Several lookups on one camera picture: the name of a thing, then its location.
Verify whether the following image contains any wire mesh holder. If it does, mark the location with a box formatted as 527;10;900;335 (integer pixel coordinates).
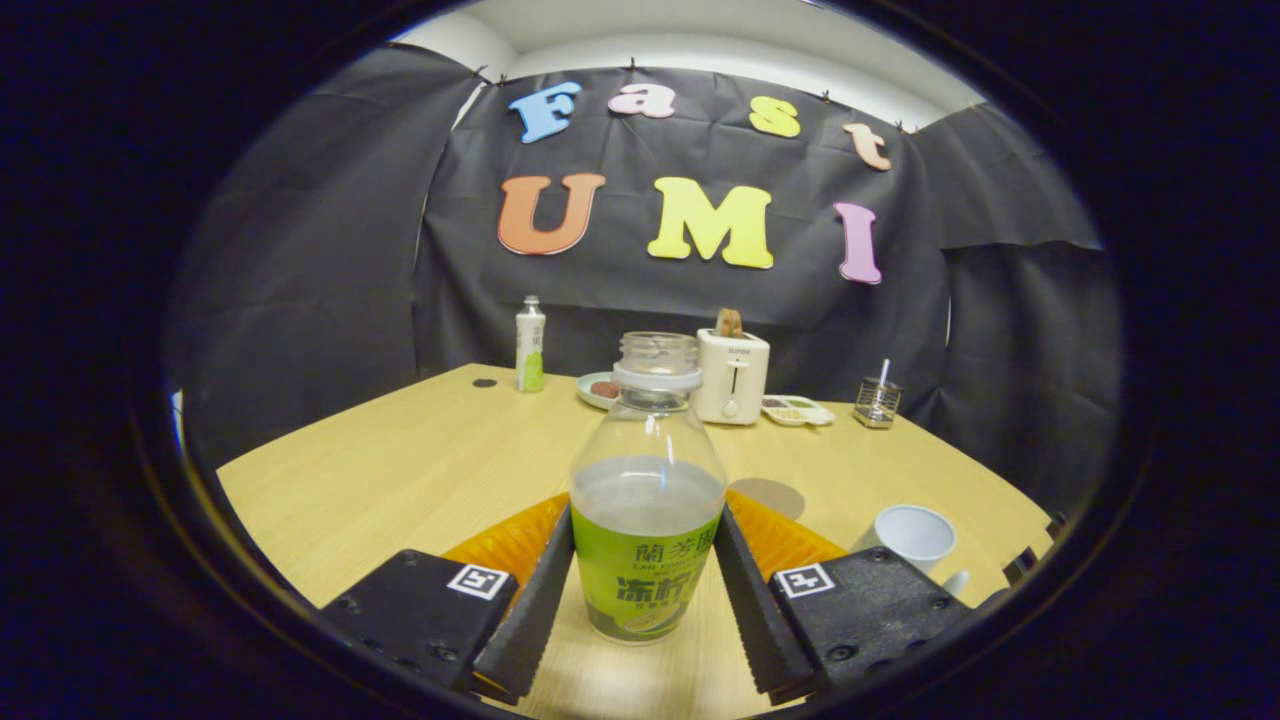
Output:
853;376;903;430

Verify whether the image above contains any round brown coaster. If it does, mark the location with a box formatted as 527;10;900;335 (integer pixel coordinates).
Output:
727;477;807;522

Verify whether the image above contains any slim white green bottle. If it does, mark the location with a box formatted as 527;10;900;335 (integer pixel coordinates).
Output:
515;295;547;394

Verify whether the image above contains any clear juice bottle green label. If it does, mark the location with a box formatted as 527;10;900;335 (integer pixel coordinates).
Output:
569;331;728;646

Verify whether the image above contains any white toaster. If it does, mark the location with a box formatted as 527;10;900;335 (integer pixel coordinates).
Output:
693;328;772;427

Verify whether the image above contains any wooden table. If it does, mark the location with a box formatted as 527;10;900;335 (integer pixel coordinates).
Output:
215;362;1056;720

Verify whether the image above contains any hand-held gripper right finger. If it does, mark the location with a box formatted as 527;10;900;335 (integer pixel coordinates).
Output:
712;488;976;706

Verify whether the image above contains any pale green plate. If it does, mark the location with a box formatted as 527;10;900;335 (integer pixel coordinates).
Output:
576;371;621;412

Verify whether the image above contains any white cup with handle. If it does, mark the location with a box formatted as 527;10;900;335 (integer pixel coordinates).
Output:
850;504;971;598

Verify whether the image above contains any white divided snack tray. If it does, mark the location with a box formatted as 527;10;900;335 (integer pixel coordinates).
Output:
760;395;836;428

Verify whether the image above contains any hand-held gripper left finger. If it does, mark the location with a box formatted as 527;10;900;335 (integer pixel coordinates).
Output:
318;492;578;706

